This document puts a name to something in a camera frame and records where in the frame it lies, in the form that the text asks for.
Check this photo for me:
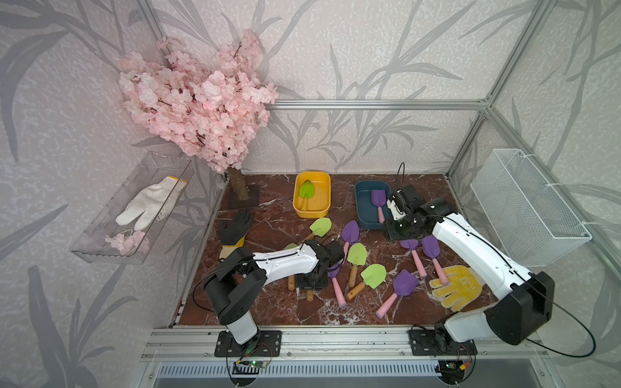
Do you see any purple shovel pink handle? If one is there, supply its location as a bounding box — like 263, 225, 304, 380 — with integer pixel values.
399, 239, 427, 278
341, 220, 360, 255
371, 189, 387, 224
376, 270, 419, 318
328, 264, 347, 308
421, 235, 449, 286

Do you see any yellow plastic storage box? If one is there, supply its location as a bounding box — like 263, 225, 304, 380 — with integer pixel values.
292, 171, 332, 219

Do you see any large green shovel blue tip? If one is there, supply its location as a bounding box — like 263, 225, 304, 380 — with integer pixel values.
299, 179, 315, 211

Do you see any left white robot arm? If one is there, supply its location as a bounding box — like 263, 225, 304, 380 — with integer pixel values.
202, 239, 344, 346

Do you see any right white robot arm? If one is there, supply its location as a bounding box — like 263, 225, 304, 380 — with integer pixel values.
386, 185, 556, 345

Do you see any dark teal storage box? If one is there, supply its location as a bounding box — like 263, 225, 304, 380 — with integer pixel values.
354, 180, 391, 231

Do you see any yellow dotted work glove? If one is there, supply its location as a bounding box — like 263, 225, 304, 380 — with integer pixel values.
430, 265, 486, 312

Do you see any black and yellow glove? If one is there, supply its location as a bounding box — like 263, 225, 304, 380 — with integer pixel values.
218, 210, 254, 262

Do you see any white cotton glove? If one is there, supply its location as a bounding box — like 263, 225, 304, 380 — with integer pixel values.
116, 176, 188, 231

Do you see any pink cherry blossom tree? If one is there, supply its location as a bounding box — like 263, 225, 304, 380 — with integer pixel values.
118, 30, 279, 201

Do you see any pink blossom sprig on shelf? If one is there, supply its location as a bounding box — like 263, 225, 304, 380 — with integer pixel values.
104, 230, 150, 256

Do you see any aluminium front rail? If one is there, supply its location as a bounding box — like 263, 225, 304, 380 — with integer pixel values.
139, 325, 548, 362

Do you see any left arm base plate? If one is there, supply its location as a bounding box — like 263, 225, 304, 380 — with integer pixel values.
214, 330, 283, 358

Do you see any white wire mesh basket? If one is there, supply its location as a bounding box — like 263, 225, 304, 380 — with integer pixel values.
471, 149, 592, 268

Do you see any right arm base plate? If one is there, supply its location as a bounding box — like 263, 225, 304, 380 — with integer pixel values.
409, 325, 478, 359

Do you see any clear acrylic wall shelf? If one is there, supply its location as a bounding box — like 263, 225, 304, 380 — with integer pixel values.
70, 152, 194, 264

